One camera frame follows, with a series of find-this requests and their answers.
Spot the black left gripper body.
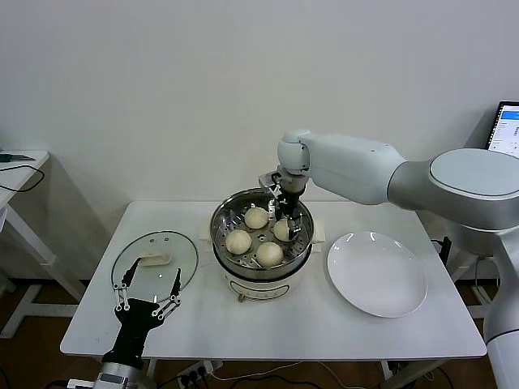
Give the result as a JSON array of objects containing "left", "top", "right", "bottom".
[{"left": 101, "top": 298, "right": 165, "bottom": 365}]

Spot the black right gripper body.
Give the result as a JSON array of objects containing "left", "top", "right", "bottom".
[{"left": 283, "top": 190, "right": 302, "bottom": 220}]

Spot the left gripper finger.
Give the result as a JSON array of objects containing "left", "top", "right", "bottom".
[
  {"left": 152, "top": 267, "right": 182, "bottom": 319},
  {"left": 113, "top": 259, "right": 143, "bottom": 312}
]

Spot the white steamed baozi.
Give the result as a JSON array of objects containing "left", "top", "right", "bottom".
[
  {"left": 255, "top": 242, "right": 284, "bottom": 268},
  {"left": 225, "top": 229, "right": 252, "bottom": 255},
  {"left": 272, "top": 218, "right": 295, "bottom": 242},
  {"left": 243, "top": 207, "right": 269, "bottom": 229}
]

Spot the glass lid with white handle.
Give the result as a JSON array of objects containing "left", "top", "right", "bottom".
[{"left": 110, "top": 230, "right": 199, "bottom": 304}]

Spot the steel perforated steamer basket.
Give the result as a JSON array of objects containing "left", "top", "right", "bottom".
[{"left": 209, "top": 188, "right": 316, "bottom": 281}]

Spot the white electric cooker base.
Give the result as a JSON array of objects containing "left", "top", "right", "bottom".
[{"left": 198, "top": 224, "right": 328, "bottom": 304}]

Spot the white floor power strip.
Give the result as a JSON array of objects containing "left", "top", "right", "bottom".
[{"left": 176, "top": 359, "right": 224, "bottom": 386}]

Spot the white round plate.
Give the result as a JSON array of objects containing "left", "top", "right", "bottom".
[{"left": 326, "top": 230, "right": 429, "bottom": 319}]

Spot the white side table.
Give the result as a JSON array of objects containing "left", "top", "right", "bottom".
[{"left": 0, "top": 149, "right": 88, "bottom": 340}]

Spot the flat green tool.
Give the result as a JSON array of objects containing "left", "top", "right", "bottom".
[{"left": 0, "top": 152, "right": 37, "bottom": 163}]

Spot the grey open laptop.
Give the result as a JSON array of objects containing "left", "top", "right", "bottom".
[{"left": 486, "top": 100, "right": 519, "bottom": 159}]

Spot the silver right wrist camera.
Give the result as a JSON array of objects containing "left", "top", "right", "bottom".
[{"left": 258, "top": 172, "right": 285, "bottom": 191}]

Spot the thin black cable loop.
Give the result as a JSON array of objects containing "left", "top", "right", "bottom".
[{"left": 0, "top": 164, "right": 45, "bottom": 194}]

